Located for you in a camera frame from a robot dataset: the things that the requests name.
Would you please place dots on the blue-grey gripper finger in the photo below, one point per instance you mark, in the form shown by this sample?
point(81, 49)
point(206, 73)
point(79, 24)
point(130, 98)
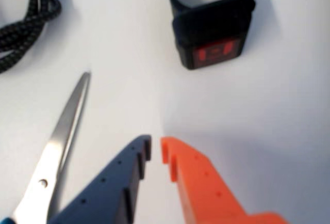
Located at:
point(108, 190)

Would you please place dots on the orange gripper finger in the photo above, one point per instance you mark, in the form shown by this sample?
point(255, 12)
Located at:
point(201, 188)

